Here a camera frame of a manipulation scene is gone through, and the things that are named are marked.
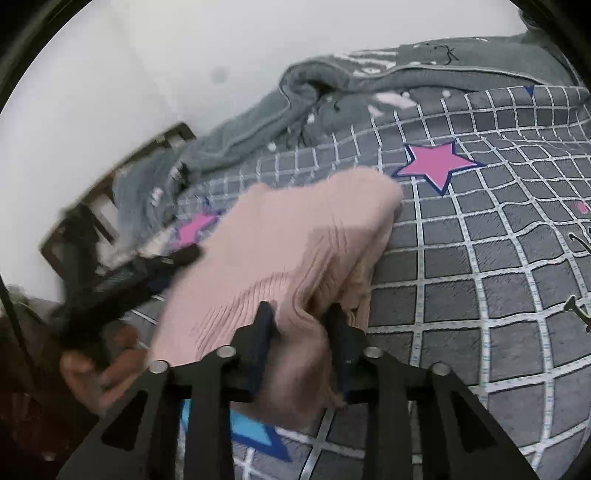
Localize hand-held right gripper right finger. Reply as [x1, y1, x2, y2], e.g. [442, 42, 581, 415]
[323, 305, 541, 480]

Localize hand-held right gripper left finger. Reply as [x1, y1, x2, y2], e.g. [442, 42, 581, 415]
[55, 302, 279, 480]

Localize pink knit sweater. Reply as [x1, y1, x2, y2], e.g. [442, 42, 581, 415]
[148, 168, 404, 432]

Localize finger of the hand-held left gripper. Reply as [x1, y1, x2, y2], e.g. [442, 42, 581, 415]
[136, 244, 205, 283]

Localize grey checked star bed sheet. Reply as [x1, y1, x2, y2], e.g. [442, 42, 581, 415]
[115, 85, 591, 480]

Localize person's left hand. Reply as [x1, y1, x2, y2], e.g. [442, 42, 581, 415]
[59, 323, 155, 417]

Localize grey-green fleece blanket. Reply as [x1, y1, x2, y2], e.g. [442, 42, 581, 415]
[113, 32, 583, 245]

